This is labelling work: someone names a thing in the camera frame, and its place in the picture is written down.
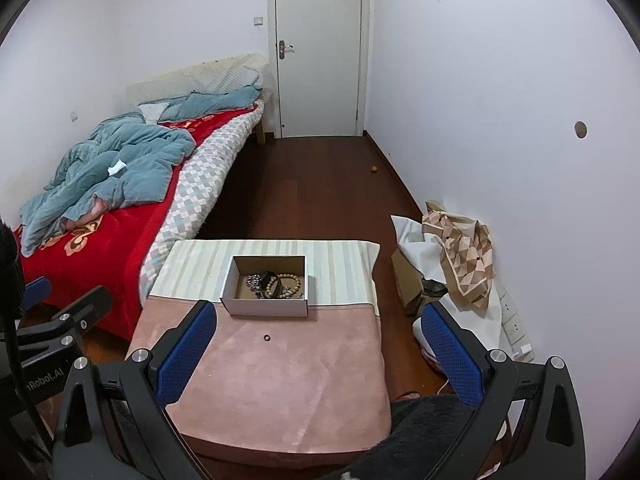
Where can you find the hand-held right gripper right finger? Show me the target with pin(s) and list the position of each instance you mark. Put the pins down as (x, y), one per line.
(450, 355)

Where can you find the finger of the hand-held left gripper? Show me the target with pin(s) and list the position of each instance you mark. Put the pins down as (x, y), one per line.
(75, 315)
(39, 291)

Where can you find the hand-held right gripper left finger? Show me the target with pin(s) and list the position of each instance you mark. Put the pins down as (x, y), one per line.
(187, 345)

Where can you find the white cardboard box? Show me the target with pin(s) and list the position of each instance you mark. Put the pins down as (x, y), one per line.
(265, 307)

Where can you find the black smart watch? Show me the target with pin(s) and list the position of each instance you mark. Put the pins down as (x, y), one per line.
(262, 280)

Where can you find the bed with red blanket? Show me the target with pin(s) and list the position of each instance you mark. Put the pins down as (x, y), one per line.
(100, 270)

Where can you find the white power strip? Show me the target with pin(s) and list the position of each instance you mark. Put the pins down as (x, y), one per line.
(515, 330)

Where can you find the brown cardboard box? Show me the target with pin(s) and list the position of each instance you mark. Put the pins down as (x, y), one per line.
(407, 285)

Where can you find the pink suede mat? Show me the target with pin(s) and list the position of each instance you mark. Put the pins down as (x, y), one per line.
(275, 395)

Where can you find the brown patterned scarf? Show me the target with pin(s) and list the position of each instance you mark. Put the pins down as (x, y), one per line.
(465, 255)

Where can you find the pile of cloth and bags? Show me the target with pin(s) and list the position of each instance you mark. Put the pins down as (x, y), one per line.
(415, 240)

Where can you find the striped pale cloth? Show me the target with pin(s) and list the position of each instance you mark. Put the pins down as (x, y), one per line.
(340, 270)

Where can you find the white tissue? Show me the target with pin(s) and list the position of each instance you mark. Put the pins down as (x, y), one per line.
(117, 168)

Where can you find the wooden table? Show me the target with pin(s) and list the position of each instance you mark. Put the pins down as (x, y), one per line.
(300, 460)

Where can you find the blue quilt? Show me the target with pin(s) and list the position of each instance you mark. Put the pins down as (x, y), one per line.
(140, 160)

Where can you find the checkered bed sheet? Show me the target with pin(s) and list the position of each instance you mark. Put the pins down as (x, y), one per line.
(200, 180)

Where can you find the cream headboard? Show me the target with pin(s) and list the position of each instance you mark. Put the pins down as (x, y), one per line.
(165, 80)

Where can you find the striped pillow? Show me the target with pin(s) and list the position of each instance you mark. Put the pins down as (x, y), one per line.
(230, 80)

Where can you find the white door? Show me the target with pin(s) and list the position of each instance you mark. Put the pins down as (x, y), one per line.
(320, 60)

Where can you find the wooden bed frame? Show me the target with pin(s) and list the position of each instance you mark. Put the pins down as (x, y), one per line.
(262, 130)

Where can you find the round wall hole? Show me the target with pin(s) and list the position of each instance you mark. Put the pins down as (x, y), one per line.
(580, 130)

